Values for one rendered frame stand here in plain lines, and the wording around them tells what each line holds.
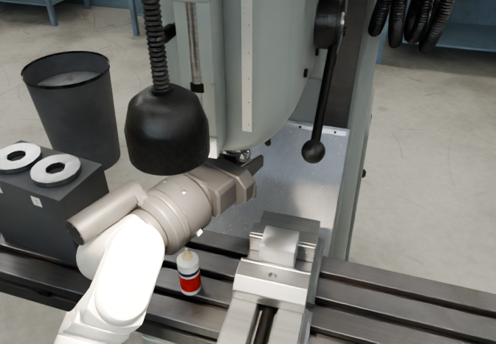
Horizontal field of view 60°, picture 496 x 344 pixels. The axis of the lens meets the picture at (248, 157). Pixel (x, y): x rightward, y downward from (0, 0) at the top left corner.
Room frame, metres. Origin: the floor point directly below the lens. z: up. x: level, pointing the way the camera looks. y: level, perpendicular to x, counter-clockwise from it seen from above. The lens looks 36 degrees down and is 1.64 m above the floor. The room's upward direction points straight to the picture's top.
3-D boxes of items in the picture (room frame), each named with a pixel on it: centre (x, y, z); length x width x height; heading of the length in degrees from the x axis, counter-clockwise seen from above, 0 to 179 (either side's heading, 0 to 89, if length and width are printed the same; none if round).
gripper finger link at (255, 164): (0.52, -0.01, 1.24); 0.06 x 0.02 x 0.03; 143
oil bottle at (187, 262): (0.52, 0.11, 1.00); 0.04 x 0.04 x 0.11
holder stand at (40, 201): (0.66, 0.41, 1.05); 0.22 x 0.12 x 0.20; 66
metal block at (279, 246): (0.52, -0.06, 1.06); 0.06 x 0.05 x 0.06; 75
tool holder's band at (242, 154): (0.54, 0.02, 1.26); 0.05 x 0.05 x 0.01
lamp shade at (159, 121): (0.31, 0.07, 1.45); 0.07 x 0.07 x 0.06
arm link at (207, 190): (0.46, 0.07, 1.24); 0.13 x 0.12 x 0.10; 53
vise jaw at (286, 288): (0.46, -0.04, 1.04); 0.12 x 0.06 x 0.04; 75
